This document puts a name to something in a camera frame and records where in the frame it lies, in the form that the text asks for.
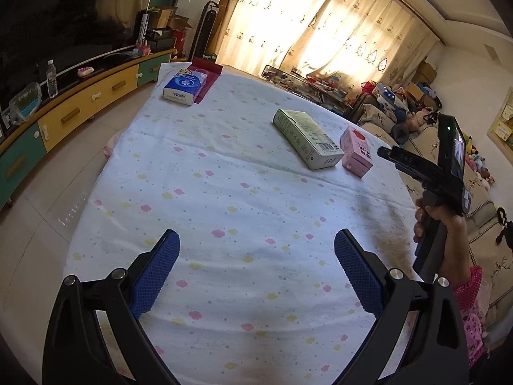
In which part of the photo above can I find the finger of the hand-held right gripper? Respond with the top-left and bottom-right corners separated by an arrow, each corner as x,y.
377,146 -> 442,184

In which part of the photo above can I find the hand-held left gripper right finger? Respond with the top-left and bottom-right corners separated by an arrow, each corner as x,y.
334,228 -> 469,385

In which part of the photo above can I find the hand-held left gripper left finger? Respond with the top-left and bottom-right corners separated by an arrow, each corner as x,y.
42,228 -> 181,385

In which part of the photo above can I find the person's right forearm pink sleeve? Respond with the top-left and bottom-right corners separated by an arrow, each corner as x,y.
444,254 -> 488,370

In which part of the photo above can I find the person's right hand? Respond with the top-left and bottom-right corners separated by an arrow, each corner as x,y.
413,198 -> 469,260

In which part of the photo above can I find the pile of plush toys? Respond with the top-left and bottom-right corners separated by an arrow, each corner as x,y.
396,104 -> 497,187

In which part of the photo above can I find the pink carton box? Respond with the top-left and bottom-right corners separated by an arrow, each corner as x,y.
340,125 -> 375,178

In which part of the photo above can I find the framed flower painting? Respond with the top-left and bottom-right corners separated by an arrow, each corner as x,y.
486,87 -> 513,143

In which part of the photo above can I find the blue white toy box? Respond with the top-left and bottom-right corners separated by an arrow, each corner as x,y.
372,84 -> 398,112

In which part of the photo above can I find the beige sofa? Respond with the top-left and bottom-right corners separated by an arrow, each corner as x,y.
353,102 -> 513,317

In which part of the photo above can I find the stack of cardboard boxes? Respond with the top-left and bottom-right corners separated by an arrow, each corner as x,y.
406,61 -> 440,106

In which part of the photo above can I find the black yellow plush toy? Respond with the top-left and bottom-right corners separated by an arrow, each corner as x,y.
494,206 -> 513,246

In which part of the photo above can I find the green white carton box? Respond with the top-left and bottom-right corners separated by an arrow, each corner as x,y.
273,109 -> 345,171

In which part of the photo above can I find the white dotted tablecloth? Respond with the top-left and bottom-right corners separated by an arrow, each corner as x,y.
64,62 -> 425,385

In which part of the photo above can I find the cluttered glass table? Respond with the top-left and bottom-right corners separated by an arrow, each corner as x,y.
262,64 -> 354,110

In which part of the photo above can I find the cream patterned curtain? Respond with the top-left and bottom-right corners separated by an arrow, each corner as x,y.
216,0 -> 442,89

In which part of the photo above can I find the green yellow TV cabinet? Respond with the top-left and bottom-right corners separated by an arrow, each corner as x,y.
0,47 -> 178,209

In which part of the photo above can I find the blue white tissue pack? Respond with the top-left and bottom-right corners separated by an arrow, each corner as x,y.
163,68 -> 209,107

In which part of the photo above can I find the red cloth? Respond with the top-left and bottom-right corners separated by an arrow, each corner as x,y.
188,58 -> 224,105

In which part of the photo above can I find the clear plastic bag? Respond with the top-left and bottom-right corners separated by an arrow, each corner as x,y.
7,81 -> 43,126

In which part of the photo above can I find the clear water bottle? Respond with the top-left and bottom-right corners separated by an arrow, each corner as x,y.
45,59 -> 58,98

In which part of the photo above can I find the black storage box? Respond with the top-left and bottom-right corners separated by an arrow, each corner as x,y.
141,27 -> 177,51

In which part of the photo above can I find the black tower fan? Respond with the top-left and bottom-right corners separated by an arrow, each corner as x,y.
191,1 -> 221,63

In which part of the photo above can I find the open cardboard box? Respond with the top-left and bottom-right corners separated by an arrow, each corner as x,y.
149,6 -> 180,30

